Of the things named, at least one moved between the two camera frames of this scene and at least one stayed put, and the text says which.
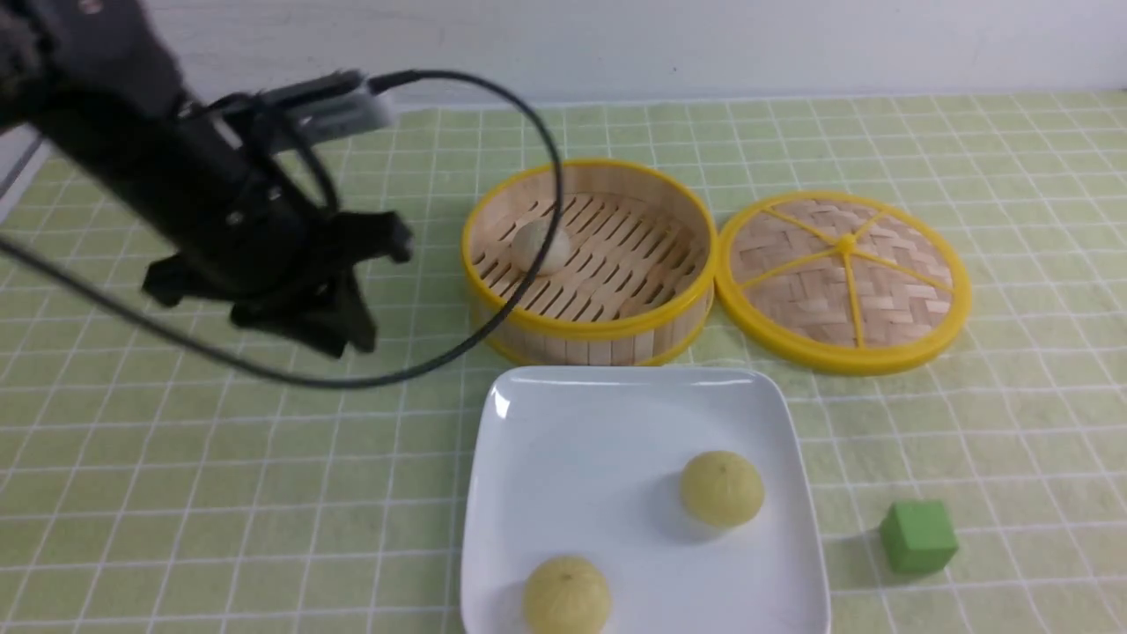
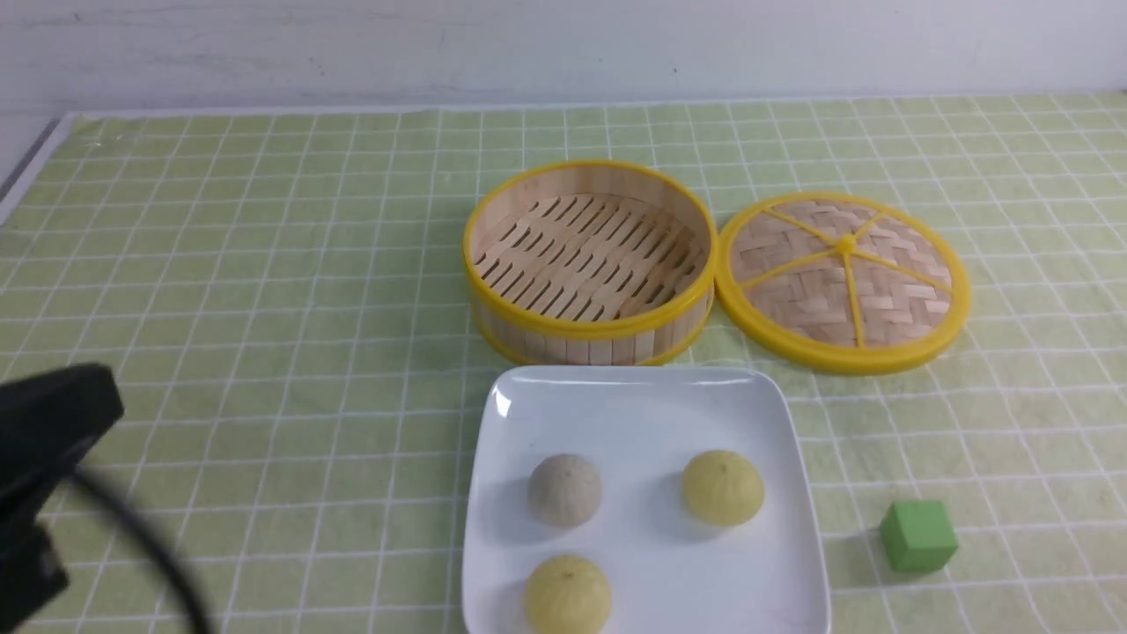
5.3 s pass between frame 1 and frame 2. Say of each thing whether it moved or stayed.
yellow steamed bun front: stayed
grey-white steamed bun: moved
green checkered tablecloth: stayed
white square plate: stayed
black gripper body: moved
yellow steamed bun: stayed
